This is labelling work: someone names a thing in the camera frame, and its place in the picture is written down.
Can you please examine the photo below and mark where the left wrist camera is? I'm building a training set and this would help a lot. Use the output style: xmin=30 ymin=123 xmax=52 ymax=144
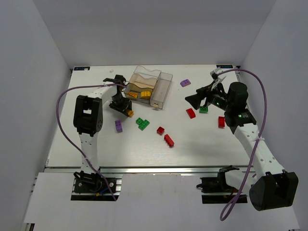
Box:
xmin=103 ymin=75 xmax=126 ymax=86

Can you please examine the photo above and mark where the yellow upside-down lego brick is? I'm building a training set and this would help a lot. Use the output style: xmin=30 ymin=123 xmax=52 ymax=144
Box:
xmin=128 ymin=92 xmax=138 ymax=99

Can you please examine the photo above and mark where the red 2x2 lego brick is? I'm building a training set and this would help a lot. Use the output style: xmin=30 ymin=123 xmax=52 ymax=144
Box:
xmin=156 ymin=127 xmax=165 ymax=135

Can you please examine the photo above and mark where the dark label sticker left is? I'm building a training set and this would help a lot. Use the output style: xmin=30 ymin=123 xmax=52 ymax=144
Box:
xmin=73 ymin=66 xmax=90 ymax=71

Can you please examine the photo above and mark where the dark label sticker right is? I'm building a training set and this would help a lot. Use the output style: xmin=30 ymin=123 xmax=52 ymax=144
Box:
xmin=216 ymin=64 xmax=233 ymax=69

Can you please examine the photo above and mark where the yellow rounded lego brick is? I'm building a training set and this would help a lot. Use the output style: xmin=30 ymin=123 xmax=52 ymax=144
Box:
xmin=140 ymin=91 xmax=152 ymax=100

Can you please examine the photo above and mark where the red lego brick far right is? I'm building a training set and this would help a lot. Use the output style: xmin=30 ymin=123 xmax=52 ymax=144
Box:
xmin=218 ymin=116 xmax=225 ymax=128

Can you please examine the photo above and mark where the clear long drawer box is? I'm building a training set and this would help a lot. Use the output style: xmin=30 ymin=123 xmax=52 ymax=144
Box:
xmin=150 ymin=72 xmax=173 ymax=109

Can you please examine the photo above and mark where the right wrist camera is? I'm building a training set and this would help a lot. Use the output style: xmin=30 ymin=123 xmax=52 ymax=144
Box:
xmin=210 ymin=67 xmax=227 ymax=91

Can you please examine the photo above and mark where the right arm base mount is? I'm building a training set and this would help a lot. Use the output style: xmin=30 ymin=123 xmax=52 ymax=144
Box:
xmin=196 ymin=165 xmax=244 ymax=204

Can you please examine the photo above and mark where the aluminium right side rail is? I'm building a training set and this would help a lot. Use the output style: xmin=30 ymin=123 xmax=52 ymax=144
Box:
xmin=234 ymin=65 xmax=241 ymax=82

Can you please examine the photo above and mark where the aluminium front rail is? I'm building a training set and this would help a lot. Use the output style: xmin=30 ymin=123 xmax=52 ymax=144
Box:
xmin=44 ymin=166 xmax=256 ymax=174

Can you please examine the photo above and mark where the dark label sticker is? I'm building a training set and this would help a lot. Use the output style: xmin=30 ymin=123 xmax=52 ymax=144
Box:
xmin=216 ymin=64 xmax=233 ymax=69
xmin=73 ymin=66 xmax=90 ymax=71

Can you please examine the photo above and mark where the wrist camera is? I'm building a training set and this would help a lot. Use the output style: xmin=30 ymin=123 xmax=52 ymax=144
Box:
xmin=103 ymin=75 xmax=126 ymax=86
xmin=210 ymin=67 xmax=227 ymax=91

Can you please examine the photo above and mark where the clear stepped organizer tray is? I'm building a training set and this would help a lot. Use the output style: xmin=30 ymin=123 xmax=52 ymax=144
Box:
xmin=124 ymin=65 xmax=161 ymax=104

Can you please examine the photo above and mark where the green upside-down 2x3 lego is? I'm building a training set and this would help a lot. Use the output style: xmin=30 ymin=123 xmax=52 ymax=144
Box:
xmin=199 ymin=106 xmax=208 ymax=114

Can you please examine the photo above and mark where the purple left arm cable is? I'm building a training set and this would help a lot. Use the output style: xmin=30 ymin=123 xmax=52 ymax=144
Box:
xmin=56 ymin=81 xmax=129 ymax=202

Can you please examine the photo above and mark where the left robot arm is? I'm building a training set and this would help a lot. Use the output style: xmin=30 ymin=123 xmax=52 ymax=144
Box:
xmin=73 ymin=75 xmax=132 ymax=174

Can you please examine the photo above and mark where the purple sloped lego brick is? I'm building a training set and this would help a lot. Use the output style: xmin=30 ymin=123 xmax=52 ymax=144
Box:
xmin=180 ymin=79 xmax=191 ymax=87

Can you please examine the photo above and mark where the red 2x4 lego on side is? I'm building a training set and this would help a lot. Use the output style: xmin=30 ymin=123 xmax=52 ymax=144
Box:
xmin=164 ymin=134 xmax=174 ymax=147

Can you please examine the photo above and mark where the yellow 2x4 lego brick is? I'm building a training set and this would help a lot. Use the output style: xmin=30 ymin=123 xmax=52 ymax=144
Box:
xmin=125 ymin=110 xmax=134 ymax=117

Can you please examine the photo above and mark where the aluminium rail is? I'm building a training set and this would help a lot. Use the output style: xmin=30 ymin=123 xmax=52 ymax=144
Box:
xmin=234 ymin=65 xmax=241 ymax=82
xmin=44 ymin=166 xmax=256 ymax=174

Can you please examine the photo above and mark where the green 2x2 lego brick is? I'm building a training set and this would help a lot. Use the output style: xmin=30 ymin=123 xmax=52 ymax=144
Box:
xmin=136 ymin=117 xmax=144 ymax=125

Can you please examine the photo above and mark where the purple 2x4 lego brick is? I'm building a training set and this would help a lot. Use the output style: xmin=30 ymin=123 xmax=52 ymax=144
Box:
xmin=115 ymin=120 xmax=123 ymax=133

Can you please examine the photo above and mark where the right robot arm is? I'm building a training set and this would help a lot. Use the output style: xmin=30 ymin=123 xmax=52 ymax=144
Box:
xmin=185 ymin=82 xmax=298 ymax=211

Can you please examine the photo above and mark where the red curved lego brick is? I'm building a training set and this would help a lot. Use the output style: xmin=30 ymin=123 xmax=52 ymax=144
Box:
xmin=186 ymin=108 xmax=196 ymax=119

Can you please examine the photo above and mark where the green 2x4 lego brick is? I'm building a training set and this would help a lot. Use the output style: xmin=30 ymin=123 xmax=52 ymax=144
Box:
xmin=138 ymin=120 xmax=150 ymax=131

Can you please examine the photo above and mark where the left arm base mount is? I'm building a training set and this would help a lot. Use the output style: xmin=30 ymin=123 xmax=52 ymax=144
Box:
xmin=71 ymin=171 xmax=121 ymax=202

